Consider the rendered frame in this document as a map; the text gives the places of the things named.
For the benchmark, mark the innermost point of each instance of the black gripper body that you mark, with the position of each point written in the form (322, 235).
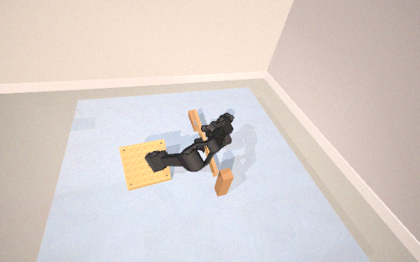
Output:
(227, 140)

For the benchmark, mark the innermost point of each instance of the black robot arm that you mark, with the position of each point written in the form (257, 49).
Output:
(190, 158)

